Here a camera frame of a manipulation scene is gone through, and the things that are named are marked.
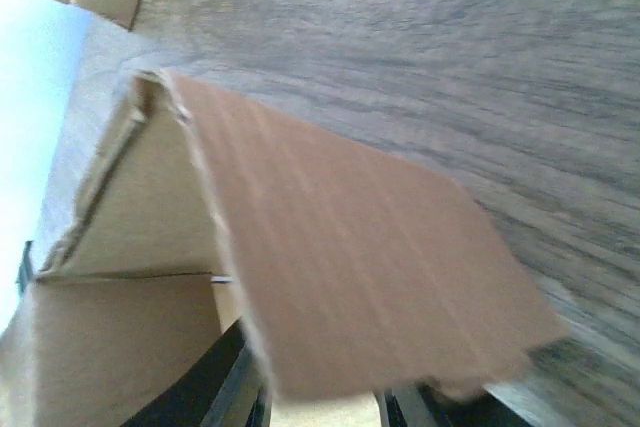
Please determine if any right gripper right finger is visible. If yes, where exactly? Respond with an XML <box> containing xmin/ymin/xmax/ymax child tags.
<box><xmin>375</xmin><ymin>382</ymin><xmax>551</xmax><ymax>427</ymax></box>

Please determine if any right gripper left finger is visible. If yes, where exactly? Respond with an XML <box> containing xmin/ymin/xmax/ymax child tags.
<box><xmin>124</xmin><ymin>321</ymin><xmax>271</xmax><ymax>426</ymax></box>

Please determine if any cardboard box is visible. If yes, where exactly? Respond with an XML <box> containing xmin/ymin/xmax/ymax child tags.
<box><xmin>1</xmin><ymin>71</ymin><xmax>566</xmax><ymax>426</ymax></box>

